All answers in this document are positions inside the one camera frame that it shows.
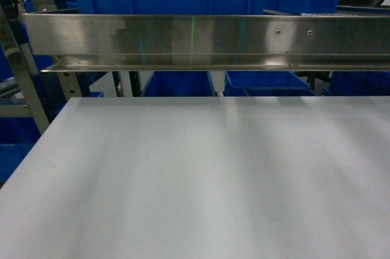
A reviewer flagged blue bin under rail middle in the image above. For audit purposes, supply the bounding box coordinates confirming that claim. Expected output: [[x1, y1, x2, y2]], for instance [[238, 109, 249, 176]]
[[224, 71, 316, 96]]

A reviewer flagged stainless steel shelf rail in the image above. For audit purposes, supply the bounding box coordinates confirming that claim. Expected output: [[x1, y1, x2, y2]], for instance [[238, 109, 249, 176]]
[[23, 13, 389, 72]]

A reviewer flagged steel shelf upright post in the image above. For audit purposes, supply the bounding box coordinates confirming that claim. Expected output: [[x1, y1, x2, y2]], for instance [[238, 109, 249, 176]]
[[1, 0, 50, 134]]

